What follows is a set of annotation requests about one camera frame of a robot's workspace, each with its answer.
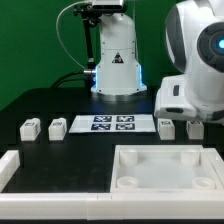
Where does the grey cable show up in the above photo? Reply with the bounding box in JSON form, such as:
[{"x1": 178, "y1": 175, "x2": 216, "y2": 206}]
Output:
[{"x1": 55, "y1": 0, "x2": 93, "y2": 70}]

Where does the black camera stand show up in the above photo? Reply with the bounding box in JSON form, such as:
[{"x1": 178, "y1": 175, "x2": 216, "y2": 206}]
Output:
[{"x1": 73, "y1": 4, "x2": 101, "y2": 69}]

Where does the white U-shaped fence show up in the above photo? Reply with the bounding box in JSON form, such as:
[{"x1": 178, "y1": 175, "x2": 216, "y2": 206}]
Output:
[{"x1": 0, "y1": 150, "x2": 224, "y2": 220}]

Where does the white square tabletop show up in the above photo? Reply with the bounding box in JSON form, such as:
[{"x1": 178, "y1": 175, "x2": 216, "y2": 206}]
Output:
[{"x1": 110, "y1": 145, "x2": 224, "y2": 193}]

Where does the black cable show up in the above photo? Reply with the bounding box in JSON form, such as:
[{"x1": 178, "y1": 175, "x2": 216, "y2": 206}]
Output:
[{"x1": 49, "y1": 72, "x2": 86, "y2": 89}]

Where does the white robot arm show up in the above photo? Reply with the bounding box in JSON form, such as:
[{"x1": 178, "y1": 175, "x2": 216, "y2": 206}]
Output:
[{"x1": 91, "y1": 0, "x2": 224, "y2": 123}]

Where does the grey camera on stand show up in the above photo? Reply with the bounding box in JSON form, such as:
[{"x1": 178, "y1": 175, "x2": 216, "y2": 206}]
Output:
[{"x1": 92, "y1": 0, "x2": 124, "y2": 10}]

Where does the white sheet with tags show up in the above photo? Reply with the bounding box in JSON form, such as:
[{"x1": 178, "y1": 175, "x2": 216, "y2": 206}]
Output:
[{"x1": 69, "y1": 114, "x2": 156, "y2": 133}]

